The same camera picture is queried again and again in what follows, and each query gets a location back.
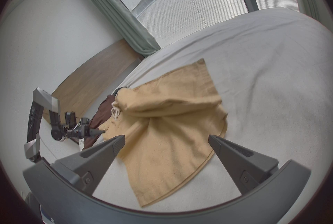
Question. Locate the brown garment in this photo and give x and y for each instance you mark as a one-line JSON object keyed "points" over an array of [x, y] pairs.
{"points": [[100, 116]]}

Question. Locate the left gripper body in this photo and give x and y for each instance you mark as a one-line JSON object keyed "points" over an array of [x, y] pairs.
{"points": [[83, 130]]}

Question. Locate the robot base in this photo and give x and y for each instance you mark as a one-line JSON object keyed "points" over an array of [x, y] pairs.
{"points": [[45, 213]]}

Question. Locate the bed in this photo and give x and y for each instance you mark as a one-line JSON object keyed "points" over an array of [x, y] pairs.
{"points": [[260, 74]]}

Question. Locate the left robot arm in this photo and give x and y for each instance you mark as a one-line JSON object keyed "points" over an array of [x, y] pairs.
{"points": [[46, 99]]}

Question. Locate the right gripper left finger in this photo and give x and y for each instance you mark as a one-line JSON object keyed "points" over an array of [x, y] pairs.
{"points": [[93, 163]]}

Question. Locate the mustard yellow shorts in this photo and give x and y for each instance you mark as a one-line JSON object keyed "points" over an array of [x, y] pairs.
{"points": [[169, 126]]}

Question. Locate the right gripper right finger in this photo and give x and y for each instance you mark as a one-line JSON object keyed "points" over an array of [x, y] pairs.
{"points": [[242, 165]]}

